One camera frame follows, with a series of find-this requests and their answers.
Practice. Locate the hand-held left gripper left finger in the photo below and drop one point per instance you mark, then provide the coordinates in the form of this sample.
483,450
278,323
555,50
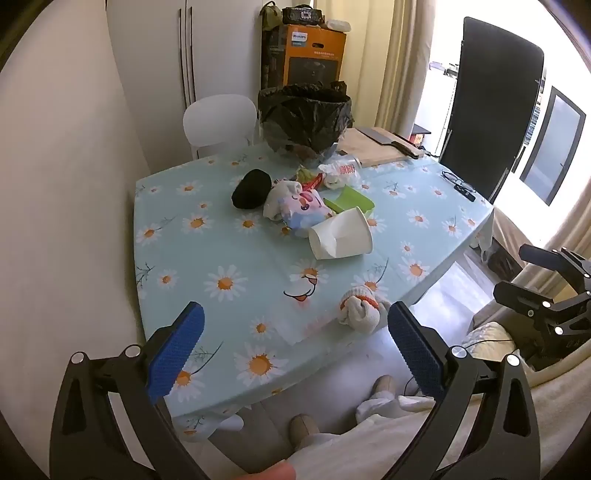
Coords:
178,350

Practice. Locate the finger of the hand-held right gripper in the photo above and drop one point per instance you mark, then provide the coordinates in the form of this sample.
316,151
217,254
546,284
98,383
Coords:
538,254
517,295

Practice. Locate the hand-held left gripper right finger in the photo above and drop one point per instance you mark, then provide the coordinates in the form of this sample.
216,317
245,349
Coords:
415,350

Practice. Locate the white paper cup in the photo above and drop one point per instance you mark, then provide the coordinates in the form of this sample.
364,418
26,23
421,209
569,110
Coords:
346,235

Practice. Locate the green carton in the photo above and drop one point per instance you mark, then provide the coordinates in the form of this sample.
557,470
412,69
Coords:
353,198

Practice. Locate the black sock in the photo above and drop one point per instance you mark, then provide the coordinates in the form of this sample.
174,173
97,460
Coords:
251,189

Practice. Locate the white sock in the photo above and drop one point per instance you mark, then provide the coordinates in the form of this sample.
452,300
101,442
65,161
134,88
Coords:
279,198
362,311

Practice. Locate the white plastic bag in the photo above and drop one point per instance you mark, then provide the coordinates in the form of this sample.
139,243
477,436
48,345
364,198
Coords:
344,167

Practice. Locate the red snack packet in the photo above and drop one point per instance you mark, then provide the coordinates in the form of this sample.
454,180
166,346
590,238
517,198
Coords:
314,181

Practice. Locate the green foil snack bag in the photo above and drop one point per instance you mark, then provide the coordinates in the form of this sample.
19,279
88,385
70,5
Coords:
303,174

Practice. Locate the clear plastic bin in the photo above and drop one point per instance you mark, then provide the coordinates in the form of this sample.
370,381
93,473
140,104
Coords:
323,151

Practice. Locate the black trash bag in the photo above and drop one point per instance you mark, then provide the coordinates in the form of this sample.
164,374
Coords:
304,110

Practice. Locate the person's left hand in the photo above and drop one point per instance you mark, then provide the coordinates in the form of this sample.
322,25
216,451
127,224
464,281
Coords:
274,473

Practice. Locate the beige curtain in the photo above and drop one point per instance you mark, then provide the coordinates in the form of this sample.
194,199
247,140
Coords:
568,217
406,60

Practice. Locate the person's beige slipper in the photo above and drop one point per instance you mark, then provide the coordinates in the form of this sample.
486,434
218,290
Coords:
302,429
383,387

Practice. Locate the beige cushion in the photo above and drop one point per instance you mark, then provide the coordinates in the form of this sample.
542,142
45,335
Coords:
494,344

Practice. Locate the cream blanket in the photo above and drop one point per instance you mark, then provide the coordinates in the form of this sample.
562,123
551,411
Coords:
568,406

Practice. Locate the person's white clothing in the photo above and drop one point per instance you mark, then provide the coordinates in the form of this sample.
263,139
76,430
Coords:
369,445

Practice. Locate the dark framed panel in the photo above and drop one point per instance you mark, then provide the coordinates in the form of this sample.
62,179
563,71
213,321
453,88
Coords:
551,147

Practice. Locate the black eyeglasses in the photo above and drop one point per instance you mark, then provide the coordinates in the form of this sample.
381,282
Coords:
457,177

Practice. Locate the tall black panel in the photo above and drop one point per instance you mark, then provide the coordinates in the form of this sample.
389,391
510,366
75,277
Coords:
489,101

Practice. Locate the wooden cutting board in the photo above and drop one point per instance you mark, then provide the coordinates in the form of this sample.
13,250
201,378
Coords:
369,154

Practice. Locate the cleaver knife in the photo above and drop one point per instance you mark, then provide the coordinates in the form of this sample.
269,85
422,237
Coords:
378,137

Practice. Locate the white plastic chair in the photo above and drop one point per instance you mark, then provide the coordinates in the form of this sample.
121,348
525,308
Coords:
217,120

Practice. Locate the white wardrobe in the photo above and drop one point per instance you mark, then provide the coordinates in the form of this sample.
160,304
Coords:
152,60

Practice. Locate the orange cardboard box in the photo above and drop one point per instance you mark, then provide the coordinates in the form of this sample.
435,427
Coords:
314,55

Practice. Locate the black case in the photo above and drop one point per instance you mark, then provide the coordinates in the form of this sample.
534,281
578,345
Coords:
302,16

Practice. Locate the olive green bag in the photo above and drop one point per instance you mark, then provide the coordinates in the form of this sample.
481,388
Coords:
270,16

